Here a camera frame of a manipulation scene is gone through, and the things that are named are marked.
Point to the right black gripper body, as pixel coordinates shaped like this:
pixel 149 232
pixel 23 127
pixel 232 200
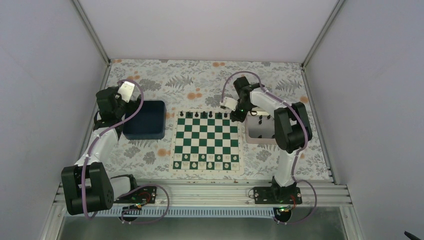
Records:
pixel 245 107

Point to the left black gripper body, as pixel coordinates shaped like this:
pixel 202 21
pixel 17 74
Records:
pixel 133 107

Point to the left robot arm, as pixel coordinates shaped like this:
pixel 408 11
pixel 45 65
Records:
pixel 86 185

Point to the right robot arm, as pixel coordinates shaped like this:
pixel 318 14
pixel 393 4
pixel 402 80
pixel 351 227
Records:
pixel 292 132

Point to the dark blue plastic bin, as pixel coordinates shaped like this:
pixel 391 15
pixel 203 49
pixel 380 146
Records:
pixel 148 123

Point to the green white chessboard mat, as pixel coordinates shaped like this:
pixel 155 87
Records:
pixel 206 140

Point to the floral patterned table mat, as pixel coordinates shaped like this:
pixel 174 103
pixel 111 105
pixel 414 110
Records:
pixel 194 84

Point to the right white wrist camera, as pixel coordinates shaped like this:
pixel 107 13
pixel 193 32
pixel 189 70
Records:
pixel 229 103

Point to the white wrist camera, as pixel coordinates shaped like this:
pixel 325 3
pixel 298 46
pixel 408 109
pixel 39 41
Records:
pixel 126 90
pixel 229 103

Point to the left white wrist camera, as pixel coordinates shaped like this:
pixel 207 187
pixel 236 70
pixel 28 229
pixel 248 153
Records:
pixel 126 90

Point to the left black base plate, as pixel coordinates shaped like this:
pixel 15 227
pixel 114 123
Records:
pixel 145 195

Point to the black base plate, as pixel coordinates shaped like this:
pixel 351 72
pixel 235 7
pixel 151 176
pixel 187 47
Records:
pixel 145 195
pixel 277 196

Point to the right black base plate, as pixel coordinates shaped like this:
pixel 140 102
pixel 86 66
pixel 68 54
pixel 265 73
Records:
pixel 277 196

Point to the aluminium rail frame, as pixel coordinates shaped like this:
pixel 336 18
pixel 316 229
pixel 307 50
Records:
pixel 234 193

